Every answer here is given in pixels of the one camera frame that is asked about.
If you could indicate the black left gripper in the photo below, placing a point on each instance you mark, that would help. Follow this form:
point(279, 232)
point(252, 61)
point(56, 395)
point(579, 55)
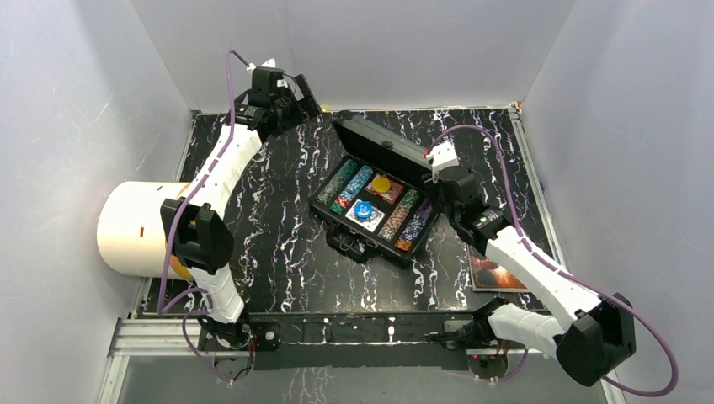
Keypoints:
point(301, 98)

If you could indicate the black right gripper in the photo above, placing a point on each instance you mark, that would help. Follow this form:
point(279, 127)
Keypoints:
point(437, 189)

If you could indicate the red playing card deck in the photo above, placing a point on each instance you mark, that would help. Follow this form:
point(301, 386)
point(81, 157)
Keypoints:
point(393, 194)

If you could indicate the black poker chip case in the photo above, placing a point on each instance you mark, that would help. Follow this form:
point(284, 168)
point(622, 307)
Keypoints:
point(375, 202)

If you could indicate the yellow round button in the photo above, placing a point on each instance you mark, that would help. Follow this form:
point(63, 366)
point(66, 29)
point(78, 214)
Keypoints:
point(381, 185)

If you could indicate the blue playing card deck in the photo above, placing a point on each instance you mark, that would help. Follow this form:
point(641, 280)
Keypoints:
point(369, 225)

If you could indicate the blue small blind button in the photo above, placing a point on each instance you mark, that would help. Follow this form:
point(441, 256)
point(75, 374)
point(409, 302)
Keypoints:
point(363, 210)

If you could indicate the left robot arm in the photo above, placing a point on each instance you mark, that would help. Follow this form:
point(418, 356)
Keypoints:
point(194, 227)

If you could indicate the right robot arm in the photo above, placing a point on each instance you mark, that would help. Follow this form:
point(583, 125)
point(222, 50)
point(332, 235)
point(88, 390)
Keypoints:
point(588, 334)

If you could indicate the purple and blue chip row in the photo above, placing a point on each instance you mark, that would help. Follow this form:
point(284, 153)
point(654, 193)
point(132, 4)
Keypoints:
point(415, 226)

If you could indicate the green-yellow chip stack row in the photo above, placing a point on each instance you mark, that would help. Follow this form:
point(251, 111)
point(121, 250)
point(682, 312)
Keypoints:
point(337, 182)

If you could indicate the green and orange chip row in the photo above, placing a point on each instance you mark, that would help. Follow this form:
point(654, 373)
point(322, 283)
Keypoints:
point(399, 215)

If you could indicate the light blue chip stack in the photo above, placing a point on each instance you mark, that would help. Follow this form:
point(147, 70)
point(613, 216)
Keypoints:
point(357, 182)

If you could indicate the dark hardcover book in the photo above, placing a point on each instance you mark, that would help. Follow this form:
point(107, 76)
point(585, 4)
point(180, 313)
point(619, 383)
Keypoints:
point(490, 276)

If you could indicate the red and green chip stack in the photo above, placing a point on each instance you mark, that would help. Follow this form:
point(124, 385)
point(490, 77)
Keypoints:
point(340, 204)

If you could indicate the white cylinder with orange lid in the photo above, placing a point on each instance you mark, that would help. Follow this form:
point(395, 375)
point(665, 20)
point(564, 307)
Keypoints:
point(130, 234)

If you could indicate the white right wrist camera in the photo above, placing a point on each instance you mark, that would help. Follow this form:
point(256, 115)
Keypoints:
point(442, 156)

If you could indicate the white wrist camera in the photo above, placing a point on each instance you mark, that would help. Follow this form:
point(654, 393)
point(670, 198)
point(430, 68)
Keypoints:
point(442, 156)
point(270, 63)

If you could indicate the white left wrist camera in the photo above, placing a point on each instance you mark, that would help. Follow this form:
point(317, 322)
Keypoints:
point(270, 63)

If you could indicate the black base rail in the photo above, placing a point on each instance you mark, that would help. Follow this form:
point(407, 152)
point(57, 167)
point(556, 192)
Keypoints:
point(449, 340)

